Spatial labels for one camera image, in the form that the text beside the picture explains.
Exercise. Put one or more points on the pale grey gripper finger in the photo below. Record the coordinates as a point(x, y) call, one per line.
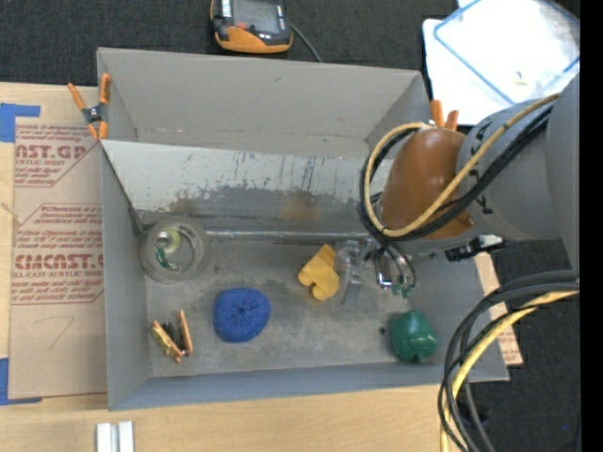
point(344, 258)
point(352, 291)

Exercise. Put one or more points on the yellow toy block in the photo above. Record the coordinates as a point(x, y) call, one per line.
point(320, 273)

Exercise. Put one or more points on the green toy pepper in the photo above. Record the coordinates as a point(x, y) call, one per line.
point(413, 338)

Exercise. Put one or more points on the blue round sponge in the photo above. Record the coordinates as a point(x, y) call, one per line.
point(241, 316)

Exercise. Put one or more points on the grey metal bin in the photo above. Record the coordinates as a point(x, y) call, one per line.
point(282, 106)

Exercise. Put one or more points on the clear glass cup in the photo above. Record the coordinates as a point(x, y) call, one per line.
point(173, 251)

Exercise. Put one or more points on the brown cardboard board red print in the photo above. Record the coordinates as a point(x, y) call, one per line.
point(56, 252)

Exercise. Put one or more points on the black cylinder on white bracket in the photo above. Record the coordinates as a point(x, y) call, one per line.
point(471, 248)

